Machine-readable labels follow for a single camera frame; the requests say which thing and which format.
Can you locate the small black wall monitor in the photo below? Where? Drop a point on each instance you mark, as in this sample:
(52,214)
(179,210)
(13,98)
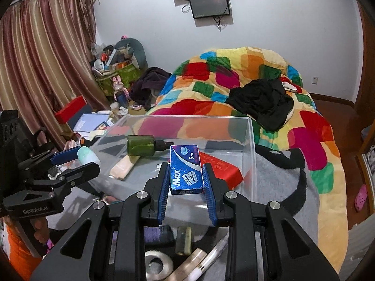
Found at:
(209,4)

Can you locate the grey blanket black pattern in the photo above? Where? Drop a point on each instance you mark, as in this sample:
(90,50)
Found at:
(281,199)

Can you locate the red flat packet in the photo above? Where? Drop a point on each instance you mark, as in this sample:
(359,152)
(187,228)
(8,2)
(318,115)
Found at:
(225,169)

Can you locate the green bottle black cap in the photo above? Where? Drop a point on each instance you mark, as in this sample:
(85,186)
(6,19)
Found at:
(140,145)

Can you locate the white wall socket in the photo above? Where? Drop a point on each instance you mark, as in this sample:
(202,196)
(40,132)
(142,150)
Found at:
(315,80)

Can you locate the purple thread spool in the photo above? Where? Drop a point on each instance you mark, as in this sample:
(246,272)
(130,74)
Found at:
(158,234)

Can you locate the striped brown curtain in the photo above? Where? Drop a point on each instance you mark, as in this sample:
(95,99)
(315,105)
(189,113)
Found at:
(38,64)

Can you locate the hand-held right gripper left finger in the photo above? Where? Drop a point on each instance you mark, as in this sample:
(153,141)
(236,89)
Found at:
(163,194)

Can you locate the blue razor blade box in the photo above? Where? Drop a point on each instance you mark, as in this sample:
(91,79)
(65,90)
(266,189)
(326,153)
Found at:
(185,169)

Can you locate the green fabric bag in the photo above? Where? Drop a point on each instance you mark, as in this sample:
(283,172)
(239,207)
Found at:
(123,77)

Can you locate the black clothing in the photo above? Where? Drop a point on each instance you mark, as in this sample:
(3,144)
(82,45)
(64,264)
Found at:
(260,102)

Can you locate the colourful patchwork quilt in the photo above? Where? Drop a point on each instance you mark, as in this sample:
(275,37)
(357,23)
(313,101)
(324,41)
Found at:
(319,140)

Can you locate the olive green rectangular block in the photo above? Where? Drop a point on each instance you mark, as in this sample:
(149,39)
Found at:
(183,240)

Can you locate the red box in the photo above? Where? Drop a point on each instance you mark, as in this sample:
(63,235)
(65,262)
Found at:
(71,109)

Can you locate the mint green white tube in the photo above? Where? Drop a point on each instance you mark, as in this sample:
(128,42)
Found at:
(89,156)

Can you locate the pink slipper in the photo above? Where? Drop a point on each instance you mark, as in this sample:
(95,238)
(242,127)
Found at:
(361,198)

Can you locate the blue notebook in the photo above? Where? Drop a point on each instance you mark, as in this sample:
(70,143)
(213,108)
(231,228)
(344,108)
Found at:
(90,122)

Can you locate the grey plush pillow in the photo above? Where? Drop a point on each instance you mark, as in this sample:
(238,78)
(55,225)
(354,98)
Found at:
(134,49)

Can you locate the person's left forearm orange sleeve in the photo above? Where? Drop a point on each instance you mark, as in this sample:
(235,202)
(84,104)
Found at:
(19,247)

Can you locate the person's left hand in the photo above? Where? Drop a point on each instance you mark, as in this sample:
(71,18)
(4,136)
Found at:
(41,234)

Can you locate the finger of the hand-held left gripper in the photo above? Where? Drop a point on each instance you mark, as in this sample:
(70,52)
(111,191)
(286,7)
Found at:
(83,172)
(66,155)

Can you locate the white pen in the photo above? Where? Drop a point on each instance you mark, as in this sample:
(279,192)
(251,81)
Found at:
(212,254)

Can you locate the wooden furniture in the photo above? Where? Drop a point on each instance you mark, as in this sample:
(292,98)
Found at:
(366,164)

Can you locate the clear plastic storage box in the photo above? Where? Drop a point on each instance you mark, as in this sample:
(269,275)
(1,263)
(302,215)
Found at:
(234,140)

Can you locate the dark purple clothing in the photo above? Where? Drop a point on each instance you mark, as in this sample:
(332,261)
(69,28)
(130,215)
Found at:
(148,85)

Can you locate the beige cosmetic tube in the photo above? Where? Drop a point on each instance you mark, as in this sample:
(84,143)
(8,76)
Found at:
(124,168)

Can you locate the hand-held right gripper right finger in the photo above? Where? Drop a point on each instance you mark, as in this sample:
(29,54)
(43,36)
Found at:
(208,194)

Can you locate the pink rabbit toy bottle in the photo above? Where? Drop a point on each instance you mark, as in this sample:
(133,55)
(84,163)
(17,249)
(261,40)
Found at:
(120,92)

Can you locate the clear tape roll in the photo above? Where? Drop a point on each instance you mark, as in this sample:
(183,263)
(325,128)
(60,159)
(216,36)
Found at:
(152,262)

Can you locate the beige nail file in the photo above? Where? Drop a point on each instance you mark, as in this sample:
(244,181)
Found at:
(190,262)

